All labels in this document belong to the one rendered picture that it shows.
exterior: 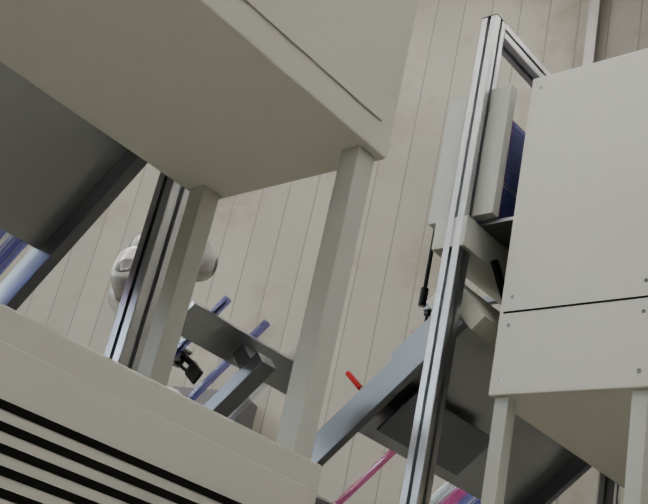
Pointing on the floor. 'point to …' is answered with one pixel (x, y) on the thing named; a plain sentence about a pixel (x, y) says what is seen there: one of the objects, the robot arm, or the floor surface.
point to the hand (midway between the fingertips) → (179, 367)
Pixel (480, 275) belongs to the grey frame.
